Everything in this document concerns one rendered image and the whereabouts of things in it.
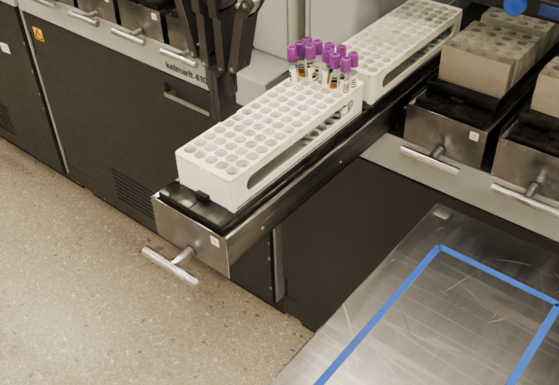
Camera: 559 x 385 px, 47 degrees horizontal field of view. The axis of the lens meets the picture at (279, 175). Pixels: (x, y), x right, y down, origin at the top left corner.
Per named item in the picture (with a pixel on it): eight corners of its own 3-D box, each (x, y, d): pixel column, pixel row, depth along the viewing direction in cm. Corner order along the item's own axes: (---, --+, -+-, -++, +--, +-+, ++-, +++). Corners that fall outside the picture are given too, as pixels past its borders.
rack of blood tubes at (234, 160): (311, 96, 104) (311, 61, 100) (363, 116, 99) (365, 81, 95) (178, 190, 87) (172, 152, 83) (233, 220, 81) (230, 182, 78)
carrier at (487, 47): (516, 89, 101) (525, 55, 97) (512, 95, 100) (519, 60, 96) (450, 67, 107) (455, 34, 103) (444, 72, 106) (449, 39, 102)
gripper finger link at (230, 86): (228, 51, 75) (247, 59, 73) (230, 89, 78) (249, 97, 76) (219, 56, 74) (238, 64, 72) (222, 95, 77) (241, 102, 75)
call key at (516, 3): (504, 10, 90) (508, -10, 88) (525, 16, 89) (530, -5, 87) (501, 13, 89) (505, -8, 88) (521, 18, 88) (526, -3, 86)
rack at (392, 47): (411, 27, 123) (414, -4, 119) (459, 41, 118) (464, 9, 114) (319, 91, 105) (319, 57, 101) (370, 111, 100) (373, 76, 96)
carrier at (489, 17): (544, 61, 108) (552, 27, 104) (539, 66, 107) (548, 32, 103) (479, 42, 114) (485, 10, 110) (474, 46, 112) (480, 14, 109)
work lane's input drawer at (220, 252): (408, 49, 130) (413, 7, 125) (472, 69, 123) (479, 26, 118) (132, 253, 87) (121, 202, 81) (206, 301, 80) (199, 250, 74)
